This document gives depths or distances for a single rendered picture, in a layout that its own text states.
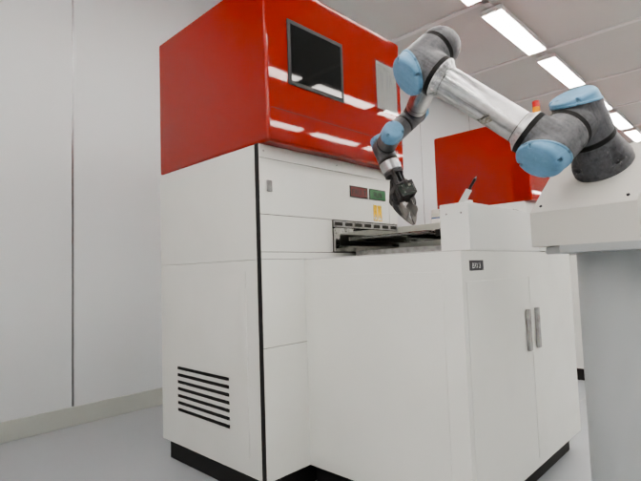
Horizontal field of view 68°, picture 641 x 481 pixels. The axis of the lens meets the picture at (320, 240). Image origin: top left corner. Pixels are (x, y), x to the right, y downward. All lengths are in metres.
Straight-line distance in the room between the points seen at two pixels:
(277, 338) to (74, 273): 1.51
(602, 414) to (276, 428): 0.97
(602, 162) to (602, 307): 0.37
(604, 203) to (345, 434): 1.05
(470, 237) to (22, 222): 2.20
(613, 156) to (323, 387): 1.13
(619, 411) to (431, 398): 0.46
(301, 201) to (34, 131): 1.65
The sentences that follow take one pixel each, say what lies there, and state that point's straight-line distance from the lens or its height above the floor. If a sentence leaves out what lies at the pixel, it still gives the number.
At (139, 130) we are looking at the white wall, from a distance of 3.16.
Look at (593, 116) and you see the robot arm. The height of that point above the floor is 1.13.
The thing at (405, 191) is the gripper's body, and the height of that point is 1.05.
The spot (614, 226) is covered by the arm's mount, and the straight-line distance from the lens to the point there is 1.35.
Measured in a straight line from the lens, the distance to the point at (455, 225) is 1.45.
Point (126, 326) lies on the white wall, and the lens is 3.01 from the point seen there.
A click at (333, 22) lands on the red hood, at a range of 2.07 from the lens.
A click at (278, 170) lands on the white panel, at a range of 1.71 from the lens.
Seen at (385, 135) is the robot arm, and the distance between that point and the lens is 1.71.
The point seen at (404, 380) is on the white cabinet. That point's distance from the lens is 1.51.
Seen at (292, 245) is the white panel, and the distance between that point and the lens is 1.71.
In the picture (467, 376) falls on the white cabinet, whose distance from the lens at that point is 1.41.
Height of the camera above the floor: 0.78
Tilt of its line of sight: 4 degrees up
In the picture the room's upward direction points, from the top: 2 degrees counter-clockwise
